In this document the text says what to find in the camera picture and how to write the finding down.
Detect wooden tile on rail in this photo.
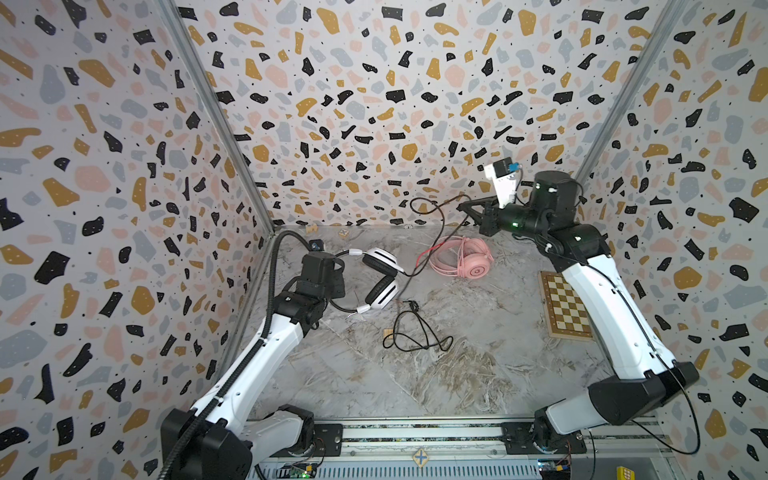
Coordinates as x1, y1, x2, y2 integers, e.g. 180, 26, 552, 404
412, 448, 429, 468

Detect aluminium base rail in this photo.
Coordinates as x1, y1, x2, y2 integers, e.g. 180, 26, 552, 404
245, 417, 684, 479

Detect wooden chessboard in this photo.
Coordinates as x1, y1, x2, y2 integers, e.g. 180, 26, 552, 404
539, 271, 594, 341

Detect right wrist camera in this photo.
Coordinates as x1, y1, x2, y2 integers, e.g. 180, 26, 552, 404
483, 157, 522, 208

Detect yellow block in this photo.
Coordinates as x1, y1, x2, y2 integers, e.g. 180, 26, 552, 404
616, 466, 636, 480

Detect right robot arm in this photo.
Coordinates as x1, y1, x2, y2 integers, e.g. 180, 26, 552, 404
458, 160, 699, 453

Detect black corrugated cable conduit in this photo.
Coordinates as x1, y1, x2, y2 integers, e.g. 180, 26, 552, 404
157, 230, 313, 480

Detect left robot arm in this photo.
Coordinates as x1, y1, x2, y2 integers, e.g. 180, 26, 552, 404
159, 251, 344, 479

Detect pink headphones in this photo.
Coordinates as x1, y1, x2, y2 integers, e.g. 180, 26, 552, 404
419, 235, 494, 280

